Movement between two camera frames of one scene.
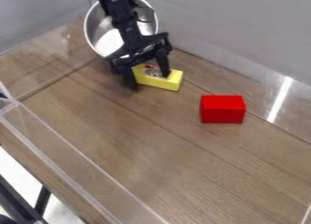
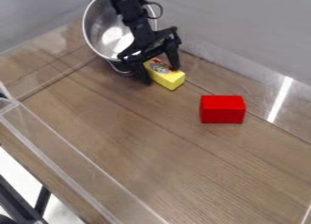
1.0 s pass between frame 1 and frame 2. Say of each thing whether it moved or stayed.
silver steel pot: stayed
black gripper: moved
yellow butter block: stayed
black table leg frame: stayed
